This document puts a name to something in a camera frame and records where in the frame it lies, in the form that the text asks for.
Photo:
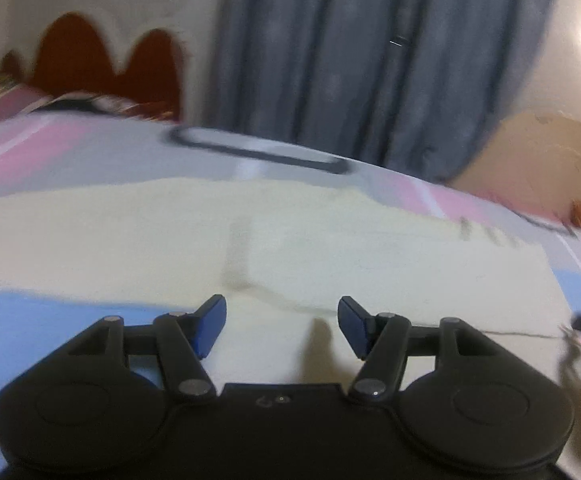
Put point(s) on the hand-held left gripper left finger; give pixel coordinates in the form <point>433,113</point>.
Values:
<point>209,327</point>

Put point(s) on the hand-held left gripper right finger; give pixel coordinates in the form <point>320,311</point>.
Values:
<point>353,327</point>

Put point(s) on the cream small cloth garment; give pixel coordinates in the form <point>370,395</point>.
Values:
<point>320,240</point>

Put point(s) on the beige arched wooden board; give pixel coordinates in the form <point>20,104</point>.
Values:
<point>535,160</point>

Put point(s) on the pink blue grey bed sheet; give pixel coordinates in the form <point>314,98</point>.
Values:
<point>45,160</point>

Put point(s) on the grey blue curtain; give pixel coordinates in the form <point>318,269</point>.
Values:
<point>345,60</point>

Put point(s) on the red scalloped headboard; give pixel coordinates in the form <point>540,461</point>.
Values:
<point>70,60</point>

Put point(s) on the striped pink pillow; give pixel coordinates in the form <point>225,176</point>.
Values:
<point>0,105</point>

